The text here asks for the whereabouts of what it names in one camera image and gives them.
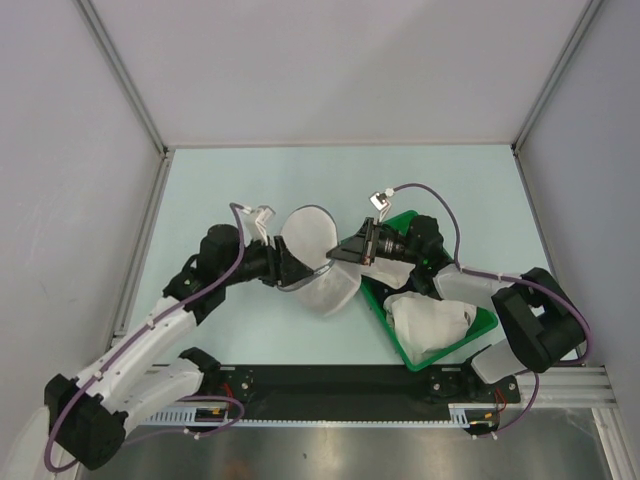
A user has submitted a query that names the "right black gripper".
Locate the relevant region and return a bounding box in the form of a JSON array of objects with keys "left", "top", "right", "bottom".
[{"left": 327, "top": 217, "right": 421, "bottom": 266}]

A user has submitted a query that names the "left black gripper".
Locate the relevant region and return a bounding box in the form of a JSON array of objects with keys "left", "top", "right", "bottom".
[{"left": 220, "top": 233, "right": 313, "bottom": 287}]

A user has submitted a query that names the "white mesh laundry bag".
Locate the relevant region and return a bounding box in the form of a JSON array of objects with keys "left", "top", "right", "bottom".
[{"left": 280, "top": 205, "right": 361, "bottom": 316}]

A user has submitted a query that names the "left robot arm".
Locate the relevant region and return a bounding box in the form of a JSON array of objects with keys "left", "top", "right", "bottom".
[{"left": 43, "top": 224, "right": 315, "bottom": 473}]

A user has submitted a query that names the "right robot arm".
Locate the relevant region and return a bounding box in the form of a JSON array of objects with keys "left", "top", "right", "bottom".
[{"left": 326, "top": 215, "right": 591, "bottom": 401}]

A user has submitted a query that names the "white bra in basket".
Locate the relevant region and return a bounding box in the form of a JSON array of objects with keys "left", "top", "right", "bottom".
[{"left": 383, "top": 292, "right": 477, "bottom": 365}]

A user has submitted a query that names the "green plastic basket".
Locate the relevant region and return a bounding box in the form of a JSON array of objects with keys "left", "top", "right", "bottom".
[{"left": 359, "top": 209, "right": 499, "bottom": 374}]

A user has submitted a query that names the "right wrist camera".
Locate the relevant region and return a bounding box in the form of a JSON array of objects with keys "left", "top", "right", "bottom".
[{"left": 369, "top": 188, "right": 395, "bottom": 223}]

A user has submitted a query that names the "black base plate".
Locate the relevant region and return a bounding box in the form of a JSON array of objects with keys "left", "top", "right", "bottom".
[{"left": 199, "top": 364, "right": 521, "bottom": 422}]

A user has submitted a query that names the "light blue cable duct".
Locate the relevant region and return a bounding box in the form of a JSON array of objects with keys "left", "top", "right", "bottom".
[{"left": 143, "top": 403, "right": 239, "bottom": 427}]

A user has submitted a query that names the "left aluminium frame post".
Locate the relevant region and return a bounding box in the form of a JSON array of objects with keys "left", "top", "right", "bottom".
[{"left": 74, "top": 0, "right": 169, "bottom": 156}]

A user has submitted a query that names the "aluminium frame post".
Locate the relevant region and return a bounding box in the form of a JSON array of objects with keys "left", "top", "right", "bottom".
[
  {"left": 512, "top": 0, "right": 609, "bottom": 151},
  {"left": 74, "top": 0, "right": 169, "bottom": 156}
]

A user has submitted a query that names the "right aluminium frame post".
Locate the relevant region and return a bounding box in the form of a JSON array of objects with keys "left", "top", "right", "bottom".
[{"left": 512, "top": 0, "right": 609, "bottom": 151}]

